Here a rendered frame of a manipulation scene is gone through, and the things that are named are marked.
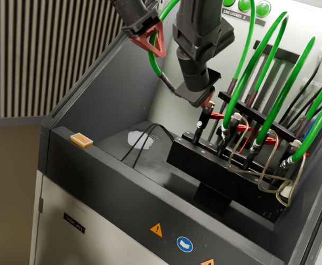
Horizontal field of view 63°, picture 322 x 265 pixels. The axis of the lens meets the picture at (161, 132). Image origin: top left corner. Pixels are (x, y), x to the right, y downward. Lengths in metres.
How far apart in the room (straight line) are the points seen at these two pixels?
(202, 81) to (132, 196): 0.31
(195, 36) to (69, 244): 0.71
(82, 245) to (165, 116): 0.60
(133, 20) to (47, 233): 0.71
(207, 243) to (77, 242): 0.43
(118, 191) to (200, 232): 0.21
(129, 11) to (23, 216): 1.45
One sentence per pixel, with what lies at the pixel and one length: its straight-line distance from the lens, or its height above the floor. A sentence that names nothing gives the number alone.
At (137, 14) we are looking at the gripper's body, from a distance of 0.61.
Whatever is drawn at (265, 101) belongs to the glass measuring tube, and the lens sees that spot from 0.99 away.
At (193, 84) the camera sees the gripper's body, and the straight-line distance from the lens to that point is 0.61.
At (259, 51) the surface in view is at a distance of 0.58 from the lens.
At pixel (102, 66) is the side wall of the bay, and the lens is 0.81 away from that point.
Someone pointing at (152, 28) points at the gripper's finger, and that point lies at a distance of 0.61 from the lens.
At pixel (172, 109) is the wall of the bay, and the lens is 1.12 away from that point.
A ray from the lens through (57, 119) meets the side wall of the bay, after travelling 0.76.
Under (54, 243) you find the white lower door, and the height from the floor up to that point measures 0.55.
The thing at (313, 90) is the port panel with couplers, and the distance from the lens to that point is 0.99.
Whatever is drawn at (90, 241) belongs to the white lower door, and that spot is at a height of 0.68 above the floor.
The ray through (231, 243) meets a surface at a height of 0.95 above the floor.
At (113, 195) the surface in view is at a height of 0.88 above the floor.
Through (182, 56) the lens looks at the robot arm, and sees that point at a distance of 0.57.
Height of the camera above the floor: 1.33
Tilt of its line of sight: 27 degrees down
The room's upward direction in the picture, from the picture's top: 18 degrees clockwise
